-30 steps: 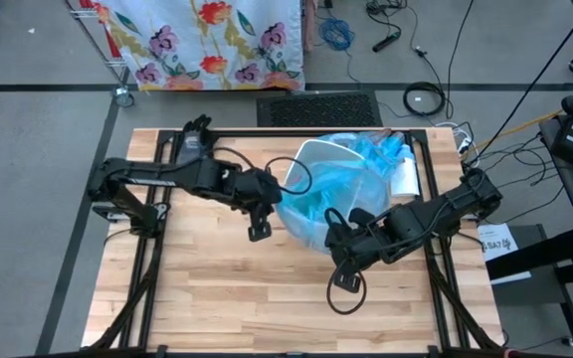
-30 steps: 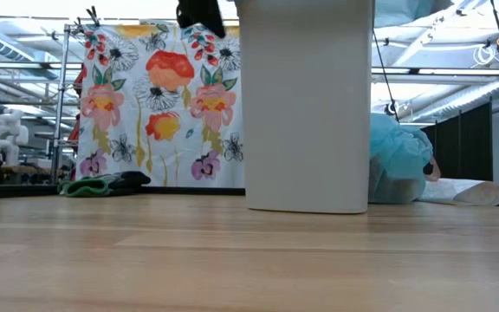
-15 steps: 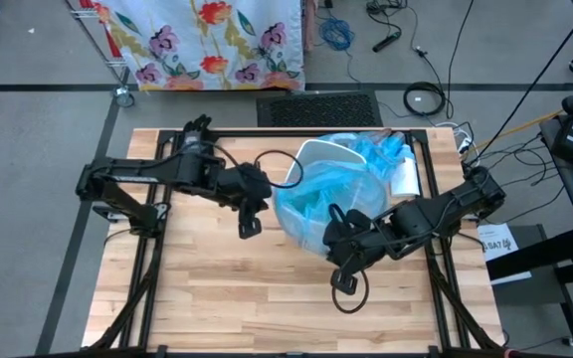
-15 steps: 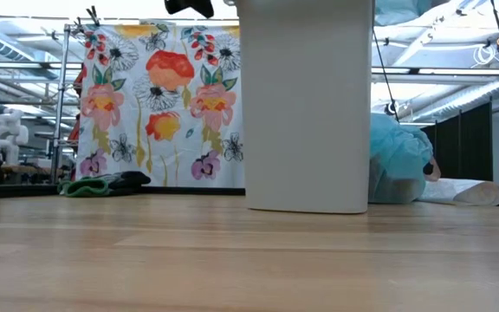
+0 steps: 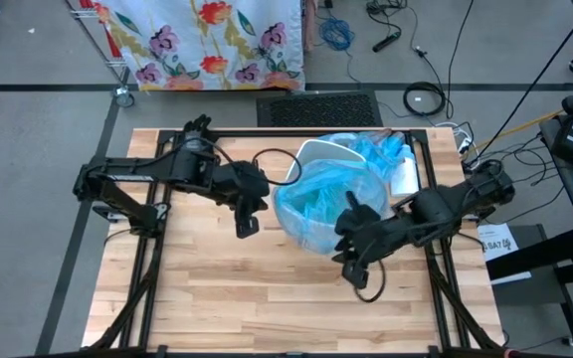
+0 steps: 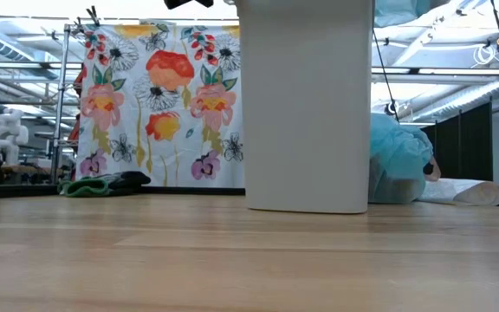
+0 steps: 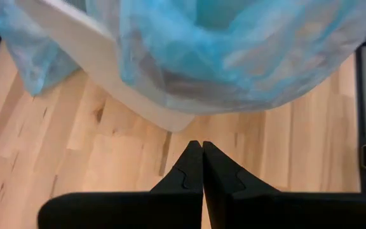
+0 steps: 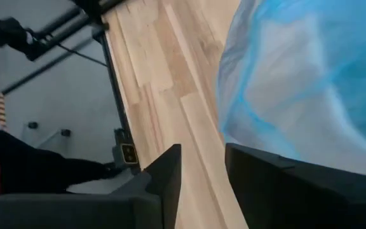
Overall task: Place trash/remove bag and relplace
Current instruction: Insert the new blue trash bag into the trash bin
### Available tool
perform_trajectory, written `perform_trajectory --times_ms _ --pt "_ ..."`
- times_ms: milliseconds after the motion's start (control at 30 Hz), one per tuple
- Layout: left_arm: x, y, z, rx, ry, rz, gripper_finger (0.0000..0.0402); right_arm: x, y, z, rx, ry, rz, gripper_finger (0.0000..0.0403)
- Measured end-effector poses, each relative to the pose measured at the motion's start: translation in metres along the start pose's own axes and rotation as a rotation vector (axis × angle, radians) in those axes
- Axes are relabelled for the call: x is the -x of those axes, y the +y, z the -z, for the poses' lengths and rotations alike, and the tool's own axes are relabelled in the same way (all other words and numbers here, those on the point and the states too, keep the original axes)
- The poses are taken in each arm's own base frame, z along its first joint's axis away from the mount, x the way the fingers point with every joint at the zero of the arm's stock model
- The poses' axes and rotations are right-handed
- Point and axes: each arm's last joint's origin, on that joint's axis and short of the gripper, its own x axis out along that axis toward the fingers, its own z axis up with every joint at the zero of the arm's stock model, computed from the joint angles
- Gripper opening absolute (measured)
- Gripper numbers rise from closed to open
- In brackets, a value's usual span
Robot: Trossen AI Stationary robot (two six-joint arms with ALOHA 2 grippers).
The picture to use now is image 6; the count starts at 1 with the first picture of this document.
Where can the black glove green cuff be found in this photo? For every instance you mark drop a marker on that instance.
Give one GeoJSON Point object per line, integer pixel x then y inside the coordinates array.
{"type": "Point", "coordinates": [102, 184]}

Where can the translucent blue bag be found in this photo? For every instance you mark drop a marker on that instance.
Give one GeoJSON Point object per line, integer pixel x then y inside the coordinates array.
{"type": "Point", "coordinates": [401, 11]}

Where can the white humanoid robot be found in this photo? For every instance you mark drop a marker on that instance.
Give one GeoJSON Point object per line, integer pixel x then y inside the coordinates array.
{"type": "Point", "coordinates": [9, 134]}

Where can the thin black pole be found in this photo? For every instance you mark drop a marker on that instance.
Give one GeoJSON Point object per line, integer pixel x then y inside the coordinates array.
{"type": "Point", "coordinates": [384, 71]}

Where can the black curtain clip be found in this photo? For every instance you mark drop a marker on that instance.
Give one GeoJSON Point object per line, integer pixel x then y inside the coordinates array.
{"type": "Point", "coordinates": [93, 16]}

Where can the black aluminium rig frame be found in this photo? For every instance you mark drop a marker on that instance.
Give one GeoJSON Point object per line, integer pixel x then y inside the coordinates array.
{"type": "Point", "coordinates": [180, 190]}

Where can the blue bin liner bag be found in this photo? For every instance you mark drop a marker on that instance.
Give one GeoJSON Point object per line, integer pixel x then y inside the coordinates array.
{"type": "Point", "coordinates": [399, 160]}

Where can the brown cardboard piece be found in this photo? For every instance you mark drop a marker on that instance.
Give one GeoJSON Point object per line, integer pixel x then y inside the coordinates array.
{"type": "Point", "coordinates": [433, 171]}

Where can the white folded plastic bag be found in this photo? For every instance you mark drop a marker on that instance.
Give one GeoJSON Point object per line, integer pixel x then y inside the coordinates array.
{"type": "Point", "coordinates": [462, 190]}

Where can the black partition wall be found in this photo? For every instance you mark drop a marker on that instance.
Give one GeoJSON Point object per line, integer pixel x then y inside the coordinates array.
{"type": "Point", "coordinates": [466, 147]}

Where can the white plastic trash bin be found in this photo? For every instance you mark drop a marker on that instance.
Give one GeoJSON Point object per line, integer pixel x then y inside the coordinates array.
{"type": "Point", "coordinates": [306, 130]}

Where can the floral print curtain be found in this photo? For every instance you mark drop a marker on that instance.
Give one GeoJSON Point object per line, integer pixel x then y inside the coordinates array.
{"type": "Point", "coordinates": [115, 143]}

